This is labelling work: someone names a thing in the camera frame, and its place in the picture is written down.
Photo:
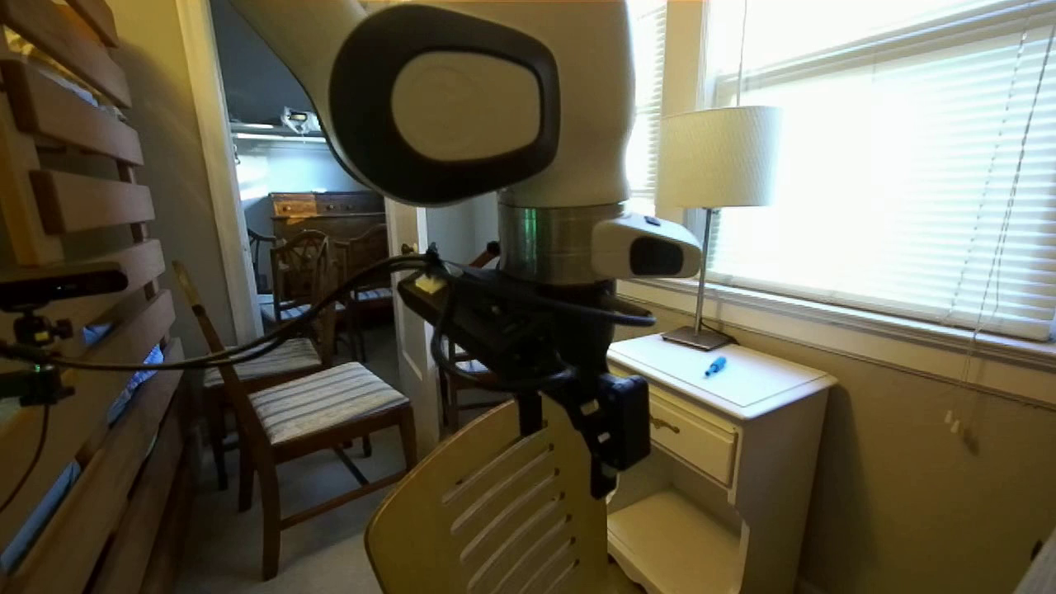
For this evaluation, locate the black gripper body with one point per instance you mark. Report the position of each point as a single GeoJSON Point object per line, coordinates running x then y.
{"type": "Point", "coordinates": [610, 417]}

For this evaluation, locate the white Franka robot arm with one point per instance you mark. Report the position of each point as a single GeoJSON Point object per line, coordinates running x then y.
{"type": "Point", "coordinates": [482, 99]}

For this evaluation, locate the dark chair striped cushion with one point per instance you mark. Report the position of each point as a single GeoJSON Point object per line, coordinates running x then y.
{"type": "Point", "coordinates": [467, 382]}
{"type": "Point", "coordinates": [317, 400]}
{"type": "Point", "coordinates": [264, 359]}

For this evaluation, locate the white nightstand drawer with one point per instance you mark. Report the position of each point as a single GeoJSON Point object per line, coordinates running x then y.
{"type": "Point", "coordinates": [694, 435]}

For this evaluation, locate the blue pen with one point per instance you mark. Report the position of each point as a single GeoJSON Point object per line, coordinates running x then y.
{"type": "Point", "coordinates": [716, 363]}

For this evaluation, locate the white nightstand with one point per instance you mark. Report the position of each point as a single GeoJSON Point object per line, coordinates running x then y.
{"type": "Point", "coordinates": [761, 475]}

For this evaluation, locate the white door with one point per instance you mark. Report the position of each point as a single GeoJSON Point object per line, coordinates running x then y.
{"type": "Point", "coordinates": [409, 351]}

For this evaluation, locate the lamp with white shade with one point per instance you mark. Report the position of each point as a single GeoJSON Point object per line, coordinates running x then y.
{"type": "Point", "coordinates": [719, 152]}

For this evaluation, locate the narrow white window blind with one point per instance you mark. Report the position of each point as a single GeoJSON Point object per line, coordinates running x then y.
{"type": "Point", "coordinates": [647, 99]}

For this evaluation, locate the dark wooden dresser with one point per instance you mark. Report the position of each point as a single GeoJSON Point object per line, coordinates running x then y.
{"type": "Point", "coordinates": [317, 209]}

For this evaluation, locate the wide white window blind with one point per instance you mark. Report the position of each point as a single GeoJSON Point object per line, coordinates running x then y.
{"type": "Point", "coordinates": [903, 168]}

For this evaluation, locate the wooden slatted panel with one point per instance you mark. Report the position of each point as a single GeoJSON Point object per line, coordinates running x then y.
{"type": "Point", "coordinates": [87, 209]}

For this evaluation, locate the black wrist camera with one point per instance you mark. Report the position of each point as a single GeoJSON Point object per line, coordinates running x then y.
{"type": "Point", "coordinates": [473, 315]}

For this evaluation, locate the black camera on stand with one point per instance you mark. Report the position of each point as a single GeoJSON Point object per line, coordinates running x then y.
{"type": "Point", "coordinates": [55, 289]}

